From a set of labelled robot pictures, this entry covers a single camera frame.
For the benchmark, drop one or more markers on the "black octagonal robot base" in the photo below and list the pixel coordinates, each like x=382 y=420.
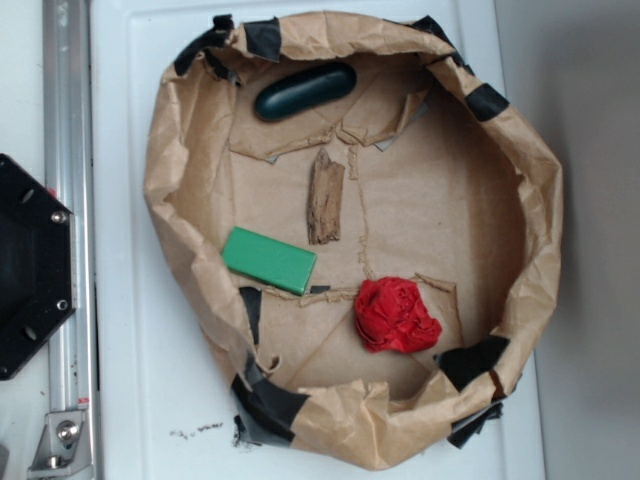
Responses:
x=37 y=285

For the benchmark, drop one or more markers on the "brown paper bag bin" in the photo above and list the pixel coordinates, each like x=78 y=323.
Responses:
x=446 y=184

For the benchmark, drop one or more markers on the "brown wood piece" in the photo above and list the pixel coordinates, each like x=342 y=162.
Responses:
x=325 y=200

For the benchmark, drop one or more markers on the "green rectangular block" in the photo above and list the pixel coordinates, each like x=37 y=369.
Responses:
x=268 y=260

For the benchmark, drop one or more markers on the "red crumpled paper ball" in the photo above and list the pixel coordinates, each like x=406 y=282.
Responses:
x=390 y=315

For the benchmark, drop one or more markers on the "aluminium extrusion rail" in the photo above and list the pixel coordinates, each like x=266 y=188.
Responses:
x=73 y=363

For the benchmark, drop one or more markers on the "metal corner bracket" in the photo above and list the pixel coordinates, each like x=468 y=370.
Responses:
x=64 y=447

